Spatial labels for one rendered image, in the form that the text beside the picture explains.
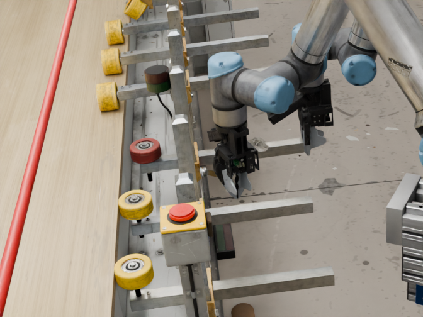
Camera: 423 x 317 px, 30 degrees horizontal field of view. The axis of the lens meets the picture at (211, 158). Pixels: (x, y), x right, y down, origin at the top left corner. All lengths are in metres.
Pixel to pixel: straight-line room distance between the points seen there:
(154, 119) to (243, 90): 1.22
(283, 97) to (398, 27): 0.35
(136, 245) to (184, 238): 1.00
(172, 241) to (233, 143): 0.55
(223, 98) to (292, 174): 1.92
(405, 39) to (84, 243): 0.83
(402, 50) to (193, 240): 0.46
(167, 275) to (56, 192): 0.37
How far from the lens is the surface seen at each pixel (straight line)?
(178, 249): 1.21
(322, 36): 1.61
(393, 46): 1.34
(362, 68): 1.83
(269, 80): 1.59
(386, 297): 2.90
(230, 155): 1.73
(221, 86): 1.65
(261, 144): 2.07
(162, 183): 2.43
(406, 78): 1.35
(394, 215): 1.61
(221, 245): 2.01
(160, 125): 2.77
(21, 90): 2.53
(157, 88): 1.92
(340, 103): 4.14
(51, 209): 1.90
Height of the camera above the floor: 1.91
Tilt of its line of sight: 31 degrees down
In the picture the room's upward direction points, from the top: 7 degrees counter-clockwise
